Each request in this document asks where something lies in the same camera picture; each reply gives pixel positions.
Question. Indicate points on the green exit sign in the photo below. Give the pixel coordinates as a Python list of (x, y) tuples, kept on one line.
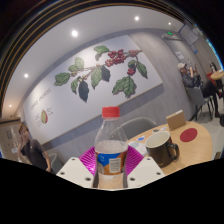
[(170, 33)]

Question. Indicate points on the ceiling spot lights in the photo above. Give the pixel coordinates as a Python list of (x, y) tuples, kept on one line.
[(74, 33)]

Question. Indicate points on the white and blue paper sheet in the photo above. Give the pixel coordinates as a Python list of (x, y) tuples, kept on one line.
[(137, 145)]

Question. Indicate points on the black mug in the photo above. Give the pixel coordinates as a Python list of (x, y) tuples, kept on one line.
[(160, 151)]

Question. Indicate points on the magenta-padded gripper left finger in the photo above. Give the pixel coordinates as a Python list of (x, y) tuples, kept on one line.
[(75, 170)]

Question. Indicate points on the white wall notice board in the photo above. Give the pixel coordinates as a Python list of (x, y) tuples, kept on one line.
[(190, 34)]

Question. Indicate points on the small brown cardboard box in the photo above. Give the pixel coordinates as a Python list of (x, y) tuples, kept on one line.
[(176, 120)]

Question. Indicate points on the white paper door notice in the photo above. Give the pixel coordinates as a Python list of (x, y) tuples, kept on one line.
[(179, 55)]

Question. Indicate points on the grey chair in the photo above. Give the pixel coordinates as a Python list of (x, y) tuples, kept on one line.
[(196, 96), (55, 163)]

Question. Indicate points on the clear red-capped drink bottle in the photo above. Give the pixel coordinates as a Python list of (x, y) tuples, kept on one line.
[(111, 150)]

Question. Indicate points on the flat round red coaster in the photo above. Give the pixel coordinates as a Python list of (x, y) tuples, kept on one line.
[(188, 135)]

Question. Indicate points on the grey armchair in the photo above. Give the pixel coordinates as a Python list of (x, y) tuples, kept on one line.
[(136, 125)]

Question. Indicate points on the person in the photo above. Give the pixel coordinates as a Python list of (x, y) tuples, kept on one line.
[(33, 153), (190, 80)]

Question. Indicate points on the coffee branch wall mural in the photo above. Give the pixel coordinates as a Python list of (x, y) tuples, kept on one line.
[(60, 106)]

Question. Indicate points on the round wooden table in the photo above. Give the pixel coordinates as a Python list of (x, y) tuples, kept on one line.
[(218, 75)]

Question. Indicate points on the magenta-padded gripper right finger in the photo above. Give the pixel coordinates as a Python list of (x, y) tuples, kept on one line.
[(146, 170)]

